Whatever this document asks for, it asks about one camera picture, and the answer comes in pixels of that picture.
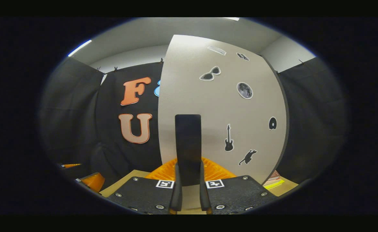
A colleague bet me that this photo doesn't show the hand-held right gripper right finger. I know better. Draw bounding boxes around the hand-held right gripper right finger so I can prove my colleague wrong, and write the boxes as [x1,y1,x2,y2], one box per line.
[199,157,278,214]

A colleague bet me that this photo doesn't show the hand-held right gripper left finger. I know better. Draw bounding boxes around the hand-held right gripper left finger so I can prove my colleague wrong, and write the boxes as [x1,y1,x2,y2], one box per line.
[107,157,183,215]

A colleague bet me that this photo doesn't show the black cabinet door handle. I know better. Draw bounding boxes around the black cabinet door handle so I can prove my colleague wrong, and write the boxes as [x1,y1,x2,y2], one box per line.
[175,114,202,187]

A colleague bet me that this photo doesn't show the beige cabinet door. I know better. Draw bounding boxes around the beige cabinet door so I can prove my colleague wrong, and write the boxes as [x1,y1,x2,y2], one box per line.
[158,34,289,207]

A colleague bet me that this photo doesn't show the black backdrop cloth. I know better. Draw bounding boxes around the black backdrop cloth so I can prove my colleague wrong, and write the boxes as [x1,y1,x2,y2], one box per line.
[39,56,347,194]

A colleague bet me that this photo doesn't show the yellow notepad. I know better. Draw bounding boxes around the yellow notepad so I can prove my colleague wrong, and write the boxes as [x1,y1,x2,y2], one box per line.
[263,179,285,189]

